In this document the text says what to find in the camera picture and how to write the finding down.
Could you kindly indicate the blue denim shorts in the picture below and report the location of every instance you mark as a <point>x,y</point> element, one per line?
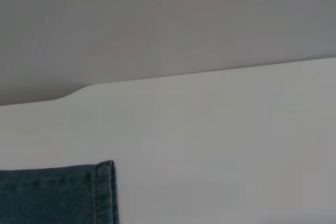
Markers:
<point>52,195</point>

